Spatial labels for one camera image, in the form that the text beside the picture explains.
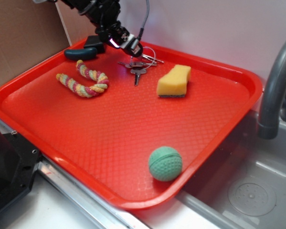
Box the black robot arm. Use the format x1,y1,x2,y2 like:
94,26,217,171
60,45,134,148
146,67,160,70
63,0,149,57

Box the dark green cucumber toy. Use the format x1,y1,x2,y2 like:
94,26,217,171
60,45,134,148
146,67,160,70
64,47,98,61

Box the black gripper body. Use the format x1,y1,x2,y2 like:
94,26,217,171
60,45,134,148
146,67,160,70
95,21,135,49

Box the red plastic tray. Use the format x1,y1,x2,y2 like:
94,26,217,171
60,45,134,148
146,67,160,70
0,44,263,210

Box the grey toy faucet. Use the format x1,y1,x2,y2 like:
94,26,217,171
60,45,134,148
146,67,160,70
256,42,286,139

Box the silver keys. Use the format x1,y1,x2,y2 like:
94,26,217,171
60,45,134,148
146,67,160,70
118,46,164,86

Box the multicolour braided rope toy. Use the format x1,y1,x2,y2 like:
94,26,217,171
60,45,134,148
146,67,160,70
56,60,109,98

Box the grey toy sink basin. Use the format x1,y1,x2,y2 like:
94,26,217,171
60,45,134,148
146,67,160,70
177,112,286,229

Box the grey braided cable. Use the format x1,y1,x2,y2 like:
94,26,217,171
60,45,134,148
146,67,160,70
136,0,150,41

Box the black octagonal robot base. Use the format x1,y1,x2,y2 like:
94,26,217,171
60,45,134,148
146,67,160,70
0,132,41,214

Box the yellow sponge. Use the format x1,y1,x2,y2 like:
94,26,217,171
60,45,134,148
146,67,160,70
156,64,192,97

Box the brown cardboard panel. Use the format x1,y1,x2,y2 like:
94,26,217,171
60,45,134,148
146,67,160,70
0,0,69,86

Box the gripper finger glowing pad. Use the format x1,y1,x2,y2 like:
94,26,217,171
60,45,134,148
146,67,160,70
124,38,143,57
107,38,120,49

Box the green dimpled ball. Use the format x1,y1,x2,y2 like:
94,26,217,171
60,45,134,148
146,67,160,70
148,146,183,182

